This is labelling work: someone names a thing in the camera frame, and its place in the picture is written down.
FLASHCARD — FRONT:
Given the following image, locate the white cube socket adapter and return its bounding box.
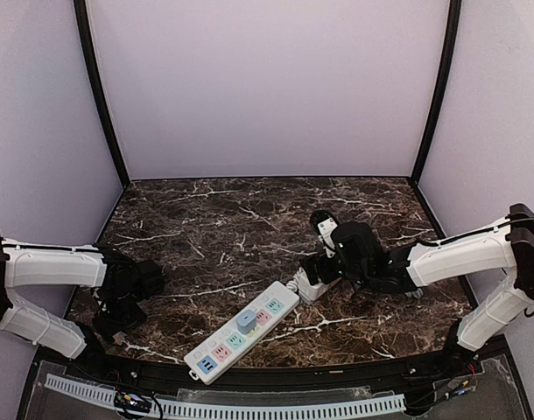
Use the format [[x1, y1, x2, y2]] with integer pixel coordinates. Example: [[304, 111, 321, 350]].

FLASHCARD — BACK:
[[299, 281, 334, 305]]

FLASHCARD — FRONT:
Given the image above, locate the blue plug adapter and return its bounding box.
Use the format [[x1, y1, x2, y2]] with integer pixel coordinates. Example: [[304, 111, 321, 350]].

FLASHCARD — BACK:
[[235, 309, 257, 335]]

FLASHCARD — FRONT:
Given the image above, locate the white multicolour power strip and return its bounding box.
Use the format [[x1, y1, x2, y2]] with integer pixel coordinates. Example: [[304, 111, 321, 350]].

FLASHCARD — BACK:
[[184, 276, 300, 385]]

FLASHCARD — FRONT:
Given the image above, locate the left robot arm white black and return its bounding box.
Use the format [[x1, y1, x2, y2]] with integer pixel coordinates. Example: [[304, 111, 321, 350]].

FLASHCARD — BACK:
[[0, 234, 165, 361]]

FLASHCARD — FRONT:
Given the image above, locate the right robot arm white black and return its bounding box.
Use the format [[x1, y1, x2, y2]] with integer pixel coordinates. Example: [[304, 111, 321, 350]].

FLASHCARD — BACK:
[[288, 204, 534, 355]]

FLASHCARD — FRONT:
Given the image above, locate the small circuit board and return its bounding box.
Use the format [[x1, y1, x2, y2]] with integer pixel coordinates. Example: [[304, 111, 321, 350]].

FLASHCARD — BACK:
[[113, 391, 152, 413]]

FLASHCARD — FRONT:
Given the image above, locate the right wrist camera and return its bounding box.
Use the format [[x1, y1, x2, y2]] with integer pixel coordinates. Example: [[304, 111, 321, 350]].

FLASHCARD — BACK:
[[310, 210, 340, 258]]

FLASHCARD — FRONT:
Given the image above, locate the slotted grey cable duct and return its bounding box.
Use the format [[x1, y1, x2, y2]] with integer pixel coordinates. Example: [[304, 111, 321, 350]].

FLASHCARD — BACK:
[[44, 374, 406, 419]]

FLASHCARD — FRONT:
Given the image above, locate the black front rail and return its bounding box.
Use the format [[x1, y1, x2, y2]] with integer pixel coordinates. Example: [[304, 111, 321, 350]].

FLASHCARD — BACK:
[[24, 341, 471, 395]]

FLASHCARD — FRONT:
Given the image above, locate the left black frame post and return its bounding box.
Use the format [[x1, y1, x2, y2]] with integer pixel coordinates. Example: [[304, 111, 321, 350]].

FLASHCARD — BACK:
[[73, 0, 130, 189]]

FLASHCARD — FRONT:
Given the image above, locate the black frame post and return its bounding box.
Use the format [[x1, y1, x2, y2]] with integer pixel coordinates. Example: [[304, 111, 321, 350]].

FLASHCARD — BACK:
[[410, 0, 462, 187], [73, 0, 130, 189]]

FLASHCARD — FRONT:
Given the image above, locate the right black frame post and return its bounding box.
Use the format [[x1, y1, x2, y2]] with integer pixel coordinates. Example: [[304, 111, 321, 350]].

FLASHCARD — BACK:
[[410, 0, 462, 187]]

